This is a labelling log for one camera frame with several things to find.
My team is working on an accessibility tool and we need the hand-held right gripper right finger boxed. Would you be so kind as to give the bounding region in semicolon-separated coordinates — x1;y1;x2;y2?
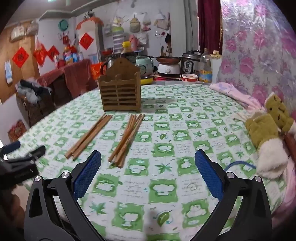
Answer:
190;149;273;241

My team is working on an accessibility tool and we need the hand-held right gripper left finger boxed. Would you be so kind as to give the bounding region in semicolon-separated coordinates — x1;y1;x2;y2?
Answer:
24;150;105;241

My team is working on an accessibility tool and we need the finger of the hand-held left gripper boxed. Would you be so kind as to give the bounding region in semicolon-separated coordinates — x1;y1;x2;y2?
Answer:
23;145;46;163
0;141;22;156

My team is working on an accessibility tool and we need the wooden chopstick holder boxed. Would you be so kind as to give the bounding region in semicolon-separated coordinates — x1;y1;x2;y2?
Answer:
98;57;141;112

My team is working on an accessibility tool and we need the red printed box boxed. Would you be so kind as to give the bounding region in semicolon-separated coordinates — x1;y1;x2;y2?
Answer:
7;119;27;143

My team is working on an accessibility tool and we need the brown wicker basket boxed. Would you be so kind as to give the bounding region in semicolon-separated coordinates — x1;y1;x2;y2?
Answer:
16;93;56;127

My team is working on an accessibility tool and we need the green patterned bedsheet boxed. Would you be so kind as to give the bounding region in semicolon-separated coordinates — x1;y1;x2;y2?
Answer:
17;80;289;241

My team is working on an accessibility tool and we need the grey black clothes pile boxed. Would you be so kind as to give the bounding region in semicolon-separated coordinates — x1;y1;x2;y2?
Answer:
16;79;52;103

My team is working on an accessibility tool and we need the brown wooden door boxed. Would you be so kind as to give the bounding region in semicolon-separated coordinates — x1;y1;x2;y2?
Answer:
0;22;41;105

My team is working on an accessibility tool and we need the green plush toy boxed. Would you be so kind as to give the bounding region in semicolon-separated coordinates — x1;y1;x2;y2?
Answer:
245;91;296;179

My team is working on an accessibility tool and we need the pale blue hanging packet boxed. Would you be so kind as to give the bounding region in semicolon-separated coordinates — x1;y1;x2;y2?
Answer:
5;60;14;84

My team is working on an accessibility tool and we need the red cloth covered table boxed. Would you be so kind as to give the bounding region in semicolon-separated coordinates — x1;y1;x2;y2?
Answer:
37;59;97;98

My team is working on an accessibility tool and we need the pink floral blanket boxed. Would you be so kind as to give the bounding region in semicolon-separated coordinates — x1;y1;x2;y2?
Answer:
209;82;266;112

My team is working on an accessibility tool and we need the red square paper decoration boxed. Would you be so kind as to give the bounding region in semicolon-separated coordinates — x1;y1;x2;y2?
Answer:
12;47;30;68
47;46;60;62
79;33;94;51

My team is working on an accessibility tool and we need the red hanging ornament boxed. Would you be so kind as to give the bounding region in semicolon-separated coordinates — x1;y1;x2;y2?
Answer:
33;38;48;66

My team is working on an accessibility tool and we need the red white bowl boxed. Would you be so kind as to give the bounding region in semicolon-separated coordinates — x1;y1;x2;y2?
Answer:
181;73;199;82

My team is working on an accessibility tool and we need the yellow cooking oil jug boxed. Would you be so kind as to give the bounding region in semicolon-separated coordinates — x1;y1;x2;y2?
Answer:
62;46;74;65

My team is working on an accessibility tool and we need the orange red gift bag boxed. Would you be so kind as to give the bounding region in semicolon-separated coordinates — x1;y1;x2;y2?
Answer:
90;62;104;80

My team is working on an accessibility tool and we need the clear plastic oil bottle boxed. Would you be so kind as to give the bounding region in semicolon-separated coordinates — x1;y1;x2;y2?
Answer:
199;48;213;83

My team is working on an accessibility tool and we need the white cooker with pan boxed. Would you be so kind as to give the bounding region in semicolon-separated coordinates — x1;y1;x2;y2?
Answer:
157;62;181;78

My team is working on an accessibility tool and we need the silver pressure cooker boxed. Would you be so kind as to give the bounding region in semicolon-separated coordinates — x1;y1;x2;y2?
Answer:
180;50;201;75

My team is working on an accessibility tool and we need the woven hanging bag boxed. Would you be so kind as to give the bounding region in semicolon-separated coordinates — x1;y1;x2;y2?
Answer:
9;24;27;42
26;20;38;35

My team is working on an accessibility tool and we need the red-brown wok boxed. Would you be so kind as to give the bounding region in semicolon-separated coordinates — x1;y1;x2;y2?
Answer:
155;56;182;63

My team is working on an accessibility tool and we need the mint green rice cooker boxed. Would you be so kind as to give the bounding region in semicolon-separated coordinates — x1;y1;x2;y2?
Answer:
135;55;155;75

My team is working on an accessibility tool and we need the dark soy sauce bottle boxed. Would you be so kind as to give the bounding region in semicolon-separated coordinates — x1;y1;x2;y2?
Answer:
120;42;137;65

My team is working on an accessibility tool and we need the white refrigerator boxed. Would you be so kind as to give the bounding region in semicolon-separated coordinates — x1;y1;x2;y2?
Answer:
76;22;103;63

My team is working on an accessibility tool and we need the striped stacked storage container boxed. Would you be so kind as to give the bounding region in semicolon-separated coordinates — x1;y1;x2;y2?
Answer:
112;26;125;54

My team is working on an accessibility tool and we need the orange red cloth cover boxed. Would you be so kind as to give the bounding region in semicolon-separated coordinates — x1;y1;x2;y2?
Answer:
76;16;104;29

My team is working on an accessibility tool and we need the dark red curtain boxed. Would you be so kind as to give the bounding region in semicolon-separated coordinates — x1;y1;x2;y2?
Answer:
197;0;223;56

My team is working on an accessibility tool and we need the clear plastic hanging bag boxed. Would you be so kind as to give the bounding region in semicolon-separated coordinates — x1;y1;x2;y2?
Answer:
112;15;125;29

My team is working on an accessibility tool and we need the straw hanging bag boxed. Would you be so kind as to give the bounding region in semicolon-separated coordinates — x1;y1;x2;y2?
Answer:
129;14;141;33

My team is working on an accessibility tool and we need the beige hanging cloth bag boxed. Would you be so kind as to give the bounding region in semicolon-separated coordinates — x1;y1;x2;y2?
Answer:
154;11;168;30

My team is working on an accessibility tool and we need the small hanging mesh bag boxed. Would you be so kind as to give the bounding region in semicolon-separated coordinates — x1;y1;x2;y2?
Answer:
142;13;152;32

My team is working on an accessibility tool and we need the blue cable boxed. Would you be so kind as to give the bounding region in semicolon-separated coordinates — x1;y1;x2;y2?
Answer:
225;160;256;172

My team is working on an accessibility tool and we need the floral plastic wall sheet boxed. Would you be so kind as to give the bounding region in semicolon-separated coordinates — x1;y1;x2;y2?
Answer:
218;0;296;112

